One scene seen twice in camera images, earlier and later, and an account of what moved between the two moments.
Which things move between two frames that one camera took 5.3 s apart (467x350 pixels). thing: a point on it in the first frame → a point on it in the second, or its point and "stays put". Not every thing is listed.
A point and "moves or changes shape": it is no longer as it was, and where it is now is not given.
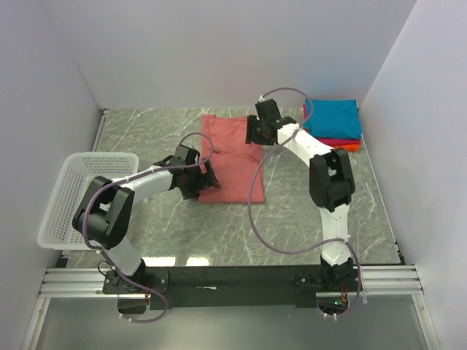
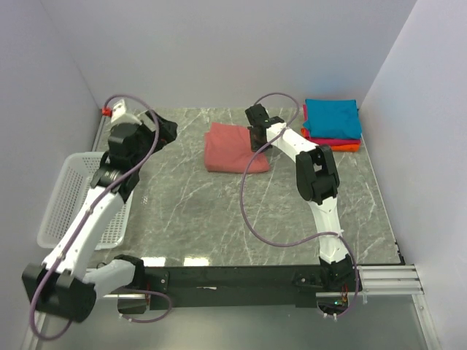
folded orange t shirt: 350,147 stays put
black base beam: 234,287 stays put
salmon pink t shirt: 236,165 moves or changes shape
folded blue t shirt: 333,119 stays put
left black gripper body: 196,181 → 147,138
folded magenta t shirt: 330,141 stays put
